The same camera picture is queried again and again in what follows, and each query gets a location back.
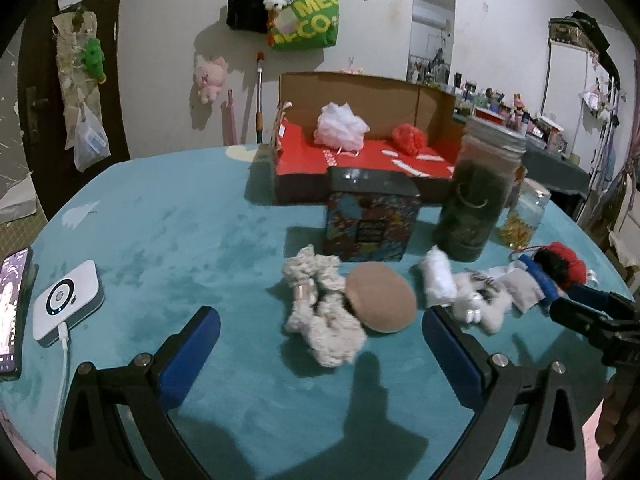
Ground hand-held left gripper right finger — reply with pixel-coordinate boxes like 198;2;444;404
421;304;586;480

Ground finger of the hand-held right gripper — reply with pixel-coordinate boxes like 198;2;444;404
547;299;621;347
567;284;640;317

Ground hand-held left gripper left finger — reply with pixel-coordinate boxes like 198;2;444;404
56;305;222;480

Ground red and black yarn pompom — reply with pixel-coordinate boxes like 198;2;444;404
532;241;588;291

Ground grey and blue pouch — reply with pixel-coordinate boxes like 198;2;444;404
487;254;557;317

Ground tan round puff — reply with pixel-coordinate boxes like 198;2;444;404
345;261;417;334

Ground beige knitted plush toy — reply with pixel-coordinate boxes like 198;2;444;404
281;244;368;368

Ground cardboard box with red lining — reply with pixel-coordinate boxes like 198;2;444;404
272;71;468;206

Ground person's right hand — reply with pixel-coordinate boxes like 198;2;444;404
594;375;632;461

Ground white plush toy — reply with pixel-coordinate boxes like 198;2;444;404
450;267;516;336

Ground small glass jar yellow contents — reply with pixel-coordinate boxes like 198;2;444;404
495;177;552;251

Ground grey side table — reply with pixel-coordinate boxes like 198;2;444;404
452;110;591;201

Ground white power bank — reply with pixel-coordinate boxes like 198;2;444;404
32;259;106;348

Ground colourful printed box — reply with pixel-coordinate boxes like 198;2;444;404
321;166;422;263

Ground tall jar with green contents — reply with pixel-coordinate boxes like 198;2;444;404
432;114;528;262

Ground black smartphone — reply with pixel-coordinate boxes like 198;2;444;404
0;247;35;381

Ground row of cosmetic bottles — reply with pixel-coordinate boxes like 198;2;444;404
452;72;583;161

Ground white metal rack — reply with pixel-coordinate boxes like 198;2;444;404
540;35;623;171

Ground dark door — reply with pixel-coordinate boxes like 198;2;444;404
17;0;131;221

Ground pink umbrella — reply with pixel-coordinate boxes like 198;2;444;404
222;89;238;146

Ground clear plastic bag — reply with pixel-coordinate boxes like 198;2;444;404
73;105;112;173

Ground white mesh bath pouf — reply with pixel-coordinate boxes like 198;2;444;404
314;101;371;153

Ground dark bag on rack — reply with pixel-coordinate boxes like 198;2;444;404
549;12;613;56

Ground pink plush toy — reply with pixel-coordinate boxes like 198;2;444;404
193;55;229;106

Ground green plush toy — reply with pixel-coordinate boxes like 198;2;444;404
81;37;107;83

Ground beige hanging organizer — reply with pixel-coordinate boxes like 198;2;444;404
52;10;101;151

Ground green tote bag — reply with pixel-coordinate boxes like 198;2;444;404
266;0;341;52

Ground white charging cable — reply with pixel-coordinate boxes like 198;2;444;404
54;322;75;411

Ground long-handled brush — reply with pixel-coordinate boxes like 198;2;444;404
255;50;266;146

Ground wall mirror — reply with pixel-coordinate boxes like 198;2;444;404
407;0;457;86

